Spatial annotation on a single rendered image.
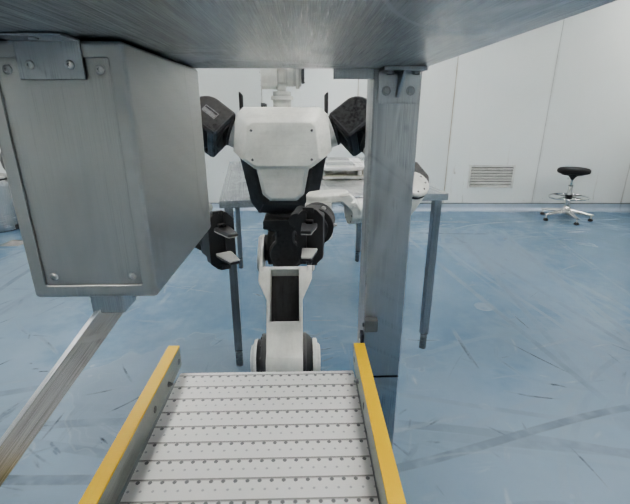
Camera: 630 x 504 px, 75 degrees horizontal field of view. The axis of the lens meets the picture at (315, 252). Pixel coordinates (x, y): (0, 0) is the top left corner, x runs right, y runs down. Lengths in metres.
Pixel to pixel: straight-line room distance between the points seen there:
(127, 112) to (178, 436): 0.37
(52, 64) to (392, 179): 0.39
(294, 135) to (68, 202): 0.84
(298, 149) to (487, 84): 4.74
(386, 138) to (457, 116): 5.11
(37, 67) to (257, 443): 0.42
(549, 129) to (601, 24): 1.23
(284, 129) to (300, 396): 0.77
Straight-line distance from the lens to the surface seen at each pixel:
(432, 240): 2.18
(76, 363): 0.43
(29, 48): 0.38
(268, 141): 1.16
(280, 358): 1.17
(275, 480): 0.49
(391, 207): 0.57
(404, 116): 0.56
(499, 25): 0.30
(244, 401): 0.58
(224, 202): 1.89
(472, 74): 5.71
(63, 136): 0.37
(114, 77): 0.35
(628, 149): 6.70
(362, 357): 0.59
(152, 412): 0.56
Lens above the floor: 1.27
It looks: 19 degrees down
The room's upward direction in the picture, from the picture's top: straight up
